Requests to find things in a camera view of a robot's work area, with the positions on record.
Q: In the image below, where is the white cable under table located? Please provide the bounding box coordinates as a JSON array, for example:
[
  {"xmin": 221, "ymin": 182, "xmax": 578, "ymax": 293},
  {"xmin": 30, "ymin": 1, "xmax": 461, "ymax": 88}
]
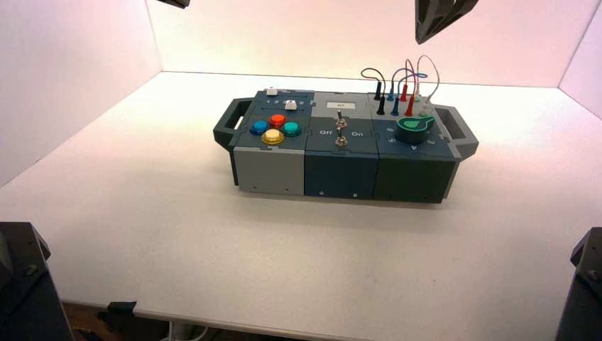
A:
[{"xmin": 160, "ymin": 321, "xmax": 210, "ymax": 341}]

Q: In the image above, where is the white jumper cable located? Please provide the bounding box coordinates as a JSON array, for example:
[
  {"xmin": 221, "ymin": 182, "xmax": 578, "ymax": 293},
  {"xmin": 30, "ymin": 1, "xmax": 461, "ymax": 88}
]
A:
[{"xmin": 416, "ymin": 55, "xmax": 441, "ymax": 102}]

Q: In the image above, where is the red jumper cable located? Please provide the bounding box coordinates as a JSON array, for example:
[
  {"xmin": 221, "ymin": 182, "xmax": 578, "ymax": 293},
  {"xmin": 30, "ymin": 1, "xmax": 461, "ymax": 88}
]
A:
[{"xmin": 405, "ymin": 58, "xmax": 419, "ymax": 98}]

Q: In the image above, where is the blue jumper cable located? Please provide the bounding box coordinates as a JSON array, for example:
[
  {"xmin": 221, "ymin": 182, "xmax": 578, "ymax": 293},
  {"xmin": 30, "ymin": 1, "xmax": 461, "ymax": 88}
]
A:
[{"xmin": 391, "ymin": 67, "xmax": 428, "ymax": 98}]

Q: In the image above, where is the modular grey blue control box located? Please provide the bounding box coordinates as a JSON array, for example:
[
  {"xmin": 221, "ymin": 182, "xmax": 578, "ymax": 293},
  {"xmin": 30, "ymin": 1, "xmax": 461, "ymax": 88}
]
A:
[{"xmin": 212, "ymin": 88, "xmax": 480, "ymax": 204}]

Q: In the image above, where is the black jumper cable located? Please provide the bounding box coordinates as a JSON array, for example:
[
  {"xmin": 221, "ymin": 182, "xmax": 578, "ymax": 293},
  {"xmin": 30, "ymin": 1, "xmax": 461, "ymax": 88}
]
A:
[{"xmin": 361, "ymin": 67, "xmax": 388, "ymax": 99}]

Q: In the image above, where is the green rotary selector knob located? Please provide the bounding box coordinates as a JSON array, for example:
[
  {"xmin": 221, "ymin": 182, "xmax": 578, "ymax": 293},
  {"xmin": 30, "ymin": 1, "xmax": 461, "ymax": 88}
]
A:
[{"xmin": 394, "ymin": 116, "xmax": 437, "ymax": 145}]

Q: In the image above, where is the black table edge clamp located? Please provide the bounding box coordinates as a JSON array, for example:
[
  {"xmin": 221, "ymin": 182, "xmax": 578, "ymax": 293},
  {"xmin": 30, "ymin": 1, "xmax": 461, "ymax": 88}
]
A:
[{"xmin": 106, "ymin": 301, "xmax": 138, "ymax": 316}]

